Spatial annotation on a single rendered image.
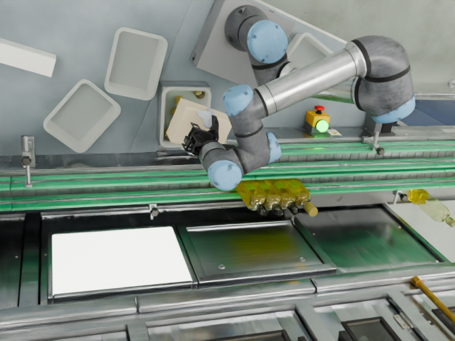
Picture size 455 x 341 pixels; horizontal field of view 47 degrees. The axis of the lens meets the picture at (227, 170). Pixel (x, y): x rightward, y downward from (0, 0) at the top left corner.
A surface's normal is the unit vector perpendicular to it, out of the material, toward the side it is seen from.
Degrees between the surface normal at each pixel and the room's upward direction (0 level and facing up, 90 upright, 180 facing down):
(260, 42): 7
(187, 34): 0
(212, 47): 1
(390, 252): 90
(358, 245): 91
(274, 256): 90
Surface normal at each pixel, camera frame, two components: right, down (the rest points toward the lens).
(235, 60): 0.29, 0.44
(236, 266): 0.11, -0.91
